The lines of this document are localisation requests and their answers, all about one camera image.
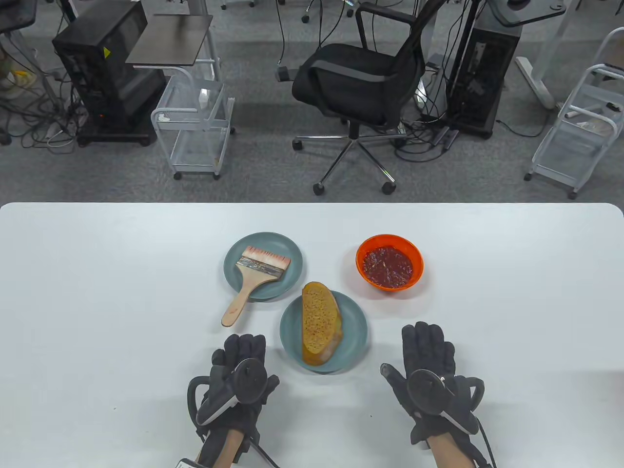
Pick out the white-legged grey desk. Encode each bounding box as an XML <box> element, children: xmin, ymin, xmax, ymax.
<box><xmin>487</xmin><ymin>0</ymin><xmax>585</xmax><ymax>110</ymax></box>

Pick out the orange plastic bowl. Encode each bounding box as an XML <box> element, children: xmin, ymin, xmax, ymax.
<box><xmin>355</xmin><ymin>234</ymin><xmax>424</xmax><ymax>292</ymax></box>

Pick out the wooden brush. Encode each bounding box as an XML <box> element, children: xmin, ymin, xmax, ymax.
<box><xmin>221</xmin><ymin>246</ymin><xmax>292</xmax><ymax>328</ymax></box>

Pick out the dark desk with grey leg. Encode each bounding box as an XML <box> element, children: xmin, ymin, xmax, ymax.
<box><xmin>0</xmin><ymin>0</ymin><xmax>59</xmax><ymax>113</ymax></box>

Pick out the black office chair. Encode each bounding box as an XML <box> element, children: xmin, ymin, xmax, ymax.
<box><xmin>292</xmin><ymin>0</ymin><xmax>449</xmax><ymax>195</ymax></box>

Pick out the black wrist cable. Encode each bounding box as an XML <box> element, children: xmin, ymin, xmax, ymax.
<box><xmin>475</xmin><ymin>419</ymin><xmax>498</xmax><ymax>468</ymax></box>
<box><xmin>246</xmin><ymin>439</ymin><xmax>281</xmax><ymax>468</ymax></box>

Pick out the white wire trolley cart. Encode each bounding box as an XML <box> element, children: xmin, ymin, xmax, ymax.
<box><xmin>524</xmin><ymin>27</ymin><xmax>624</xmax><ymax>199</ymax></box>
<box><xmin>151</xmin><ymin>66</ymin><xmax>236</xmax><ymax>181</ymax></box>

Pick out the black round controller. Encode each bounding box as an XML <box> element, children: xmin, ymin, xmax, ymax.
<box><xmin>188</xmin><ymin>358</ymin><xmax>269</xmax><ymax>429</ymax></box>
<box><xmin>407</xmin><ymin>369</ymin><xmax>486</xmax><ymax>434</ymax></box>

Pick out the dark brown side table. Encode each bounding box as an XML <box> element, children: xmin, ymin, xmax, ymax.
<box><xmin>125</xmin><ymin>0</ymin><xmax>220</xmax><ymax>81</ymax></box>

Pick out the black power strip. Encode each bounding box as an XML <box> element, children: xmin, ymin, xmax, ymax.
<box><xmin>431</xmin><ymin>128</ymin><xmax>459</xmax><ymax>149</ymax></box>

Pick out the toasted bread slice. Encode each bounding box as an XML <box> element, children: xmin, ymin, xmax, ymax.
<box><xmin>301</xmin><ymin>281</ymin><xmax>343</xmax><ymax>366</ymax></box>

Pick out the teal round plate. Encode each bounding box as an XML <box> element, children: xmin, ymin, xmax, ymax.
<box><xmin>280</xmin><ymin>291</ymin><xmax>368</xmax><ymax>374</ymax></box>
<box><xmin>224</xmin><ymin>232</ymin><xmax>303</xmax><ymax>301</ymax></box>

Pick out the person's left hand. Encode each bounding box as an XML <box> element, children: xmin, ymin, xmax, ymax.
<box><xmin>196</xmin><ymin>334</ymin><xmax>281</xmax><ymax>438</ymax></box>

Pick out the person's left forearm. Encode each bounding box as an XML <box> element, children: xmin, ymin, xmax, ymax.
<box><xmin>200</xmin><ymin>431</ymin><xmax>254</xmax><ymax>468</ymax></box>

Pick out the person's right hand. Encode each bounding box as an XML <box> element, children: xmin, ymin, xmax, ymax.
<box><xmin>380</xmin><ymin>322</ymin><xmax>482</xmax><ymax>445</ymax></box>

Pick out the black computer tower yellow sticker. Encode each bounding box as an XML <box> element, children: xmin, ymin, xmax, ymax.
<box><xmin>52</xmin><ymin>1</ymin><xmax>166</xmax><ymax>147</ymax></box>

